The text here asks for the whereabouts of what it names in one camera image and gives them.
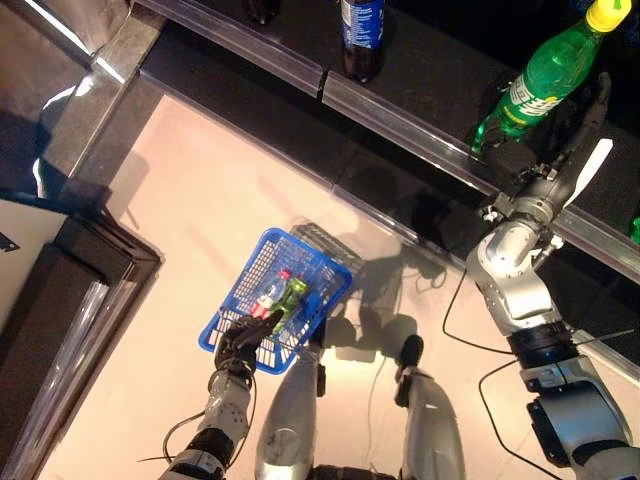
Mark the black low shelf unit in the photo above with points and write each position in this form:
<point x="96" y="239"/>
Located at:
<point x="60" y="310"/>

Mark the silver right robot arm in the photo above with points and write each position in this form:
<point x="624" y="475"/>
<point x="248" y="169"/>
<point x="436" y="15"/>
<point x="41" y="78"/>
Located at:
<point x="510" y="280"/>

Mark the clear water bottle red label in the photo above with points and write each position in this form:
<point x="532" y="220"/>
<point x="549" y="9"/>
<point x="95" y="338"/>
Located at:
<point x="272" y="292"/>

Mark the blue plastic shopping basket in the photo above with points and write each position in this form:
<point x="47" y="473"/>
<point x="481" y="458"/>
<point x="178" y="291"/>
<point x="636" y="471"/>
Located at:
<point x="250" y="270"/>

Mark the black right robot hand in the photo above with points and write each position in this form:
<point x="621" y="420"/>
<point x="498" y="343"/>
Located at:
<point x="530" y="155"/>

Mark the small Pepsi cola bottle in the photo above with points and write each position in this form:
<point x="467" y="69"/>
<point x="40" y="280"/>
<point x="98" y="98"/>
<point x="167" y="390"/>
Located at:
<point x="362" y="37"/>

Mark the clear price tag rail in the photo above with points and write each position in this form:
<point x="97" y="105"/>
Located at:
<point x="425" y="140"/>
<point x="240" y="42"/>
<point x="75" y="370"/>

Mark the black drinks shelf board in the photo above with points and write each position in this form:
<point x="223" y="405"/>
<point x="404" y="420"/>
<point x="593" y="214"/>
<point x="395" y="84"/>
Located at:
<point x="440" y="75"/>

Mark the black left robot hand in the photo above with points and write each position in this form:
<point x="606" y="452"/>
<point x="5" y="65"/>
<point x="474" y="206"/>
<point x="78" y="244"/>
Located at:
<point x="240" y="345"/>

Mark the black robot pelvis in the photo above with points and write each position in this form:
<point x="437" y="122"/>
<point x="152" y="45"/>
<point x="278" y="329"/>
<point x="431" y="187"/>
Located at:
<point x="350" y="474"/>

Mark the black shelf base plinth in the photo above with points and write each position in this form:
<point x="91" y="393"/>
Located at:
<point x="280" y="115"/>

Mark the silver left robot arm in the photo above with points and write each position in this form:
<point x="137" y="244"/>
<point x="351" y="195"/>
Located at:
<point x="227" y="410"/>

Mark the glossy brown end panel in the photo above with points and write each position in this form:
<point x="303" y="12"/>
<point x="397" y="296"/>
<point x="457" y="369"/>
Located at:
<point x="50" y="75"/>

